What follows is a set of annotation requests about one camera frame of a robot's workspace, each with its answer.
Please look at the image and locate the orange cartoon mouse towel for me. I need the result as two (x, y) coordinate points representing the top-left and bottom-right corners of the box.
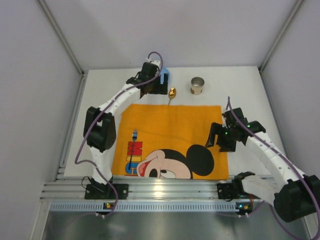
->
(112, 104), (229, 180)

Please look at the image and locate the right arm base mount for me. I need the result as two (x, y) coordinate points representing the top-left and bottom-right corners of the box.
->
(216, 182), (260, 201)

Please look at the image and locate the blue fork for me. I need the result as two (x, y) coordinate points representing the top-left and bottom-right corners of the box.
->
(129, 129), (138, 168)

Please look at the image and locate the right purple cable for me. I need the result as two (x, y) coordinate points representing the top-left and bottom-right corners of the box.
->
(226, 96), (320, 237)

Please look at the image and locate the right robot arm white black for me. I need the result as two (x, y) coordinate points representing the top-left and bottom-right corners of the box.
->
(205, 107), (320, 223)

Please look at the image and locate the small metal cup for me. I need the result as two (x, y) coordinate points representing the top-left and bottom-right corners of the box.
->
(190, 77), (205, 95)

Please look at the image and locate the purple cable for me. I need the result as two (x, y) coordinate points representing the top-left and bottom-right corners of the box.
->
(74, 51), (165, 218)
(226, 96), (320, 237)

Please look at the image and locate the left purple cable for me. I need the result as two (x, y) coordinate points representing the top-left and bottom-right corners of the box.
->
(74, 51), (165, 218)

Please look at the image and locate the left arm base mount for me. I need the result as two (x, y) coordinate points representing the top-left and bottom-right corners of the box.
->
(84, 184), (129, 200)

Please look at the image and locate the slotted cable duct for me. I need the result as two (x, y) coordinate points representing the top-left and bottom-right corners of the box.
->
(50, 201), (252, 213)

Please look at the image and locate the aluminium rail beam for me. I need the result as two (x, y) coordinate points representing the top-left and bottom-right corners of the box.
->
(39, 176), (312, 201)

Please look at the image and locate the light blue plate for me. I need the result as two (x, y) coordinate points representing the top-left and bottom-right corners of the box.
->
(160, 67), (171, 86)

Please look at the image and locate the gold metal spoon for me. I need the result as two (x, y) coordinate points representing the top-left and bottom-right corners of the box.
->
(168, 87), (177, 105)

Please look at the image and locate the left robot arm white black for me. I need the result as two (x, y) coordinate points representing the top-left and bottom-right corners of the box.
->
(83, 59), (169, 185)

